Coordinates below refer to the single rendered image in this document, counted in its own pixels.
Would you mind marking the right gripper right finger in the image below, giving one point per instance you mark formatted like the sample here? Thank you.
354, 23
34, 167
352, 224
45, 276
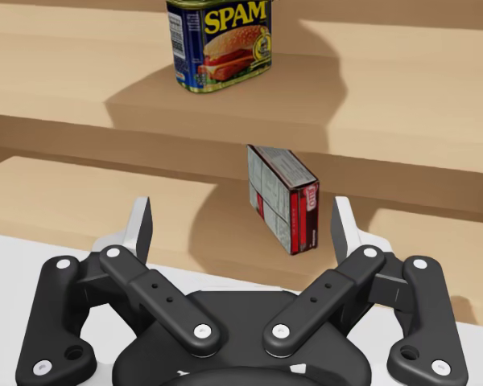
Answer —
318, 299

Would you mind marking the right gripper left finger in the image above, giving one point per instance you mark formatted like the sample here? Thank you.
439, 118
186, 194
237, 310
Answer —
165, 299

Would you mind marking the red and white carton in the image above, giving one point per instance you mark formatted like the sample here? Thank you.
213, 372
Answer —
279, 197

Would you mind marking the pale wooden shelf unit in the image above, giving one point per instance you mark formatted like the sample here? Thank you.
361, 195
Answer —
64, 120

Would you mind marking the green and blue rectangular can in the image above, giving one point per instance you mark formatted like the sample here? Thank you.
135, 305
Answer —
225, 44

